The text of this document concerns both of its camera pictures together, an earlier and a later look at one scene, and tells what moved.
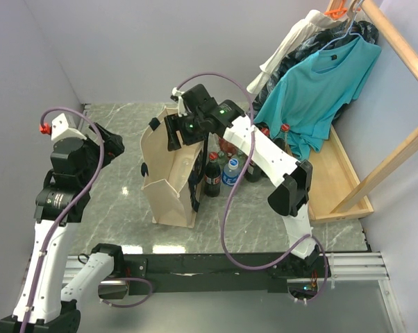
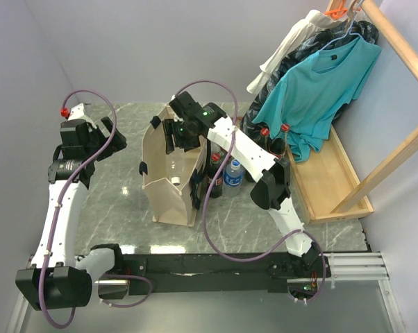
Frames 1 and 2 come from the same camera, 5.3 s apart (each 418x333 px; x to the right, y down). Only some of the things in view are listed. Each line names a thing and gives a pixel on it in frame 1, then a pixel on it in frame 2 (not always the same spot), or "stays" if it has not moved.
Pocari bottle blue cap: [185, 167] to [176, 168]
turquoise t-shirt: [306, 96] stays
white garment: [310, 23] stays
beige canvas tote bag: [170, 179] stays
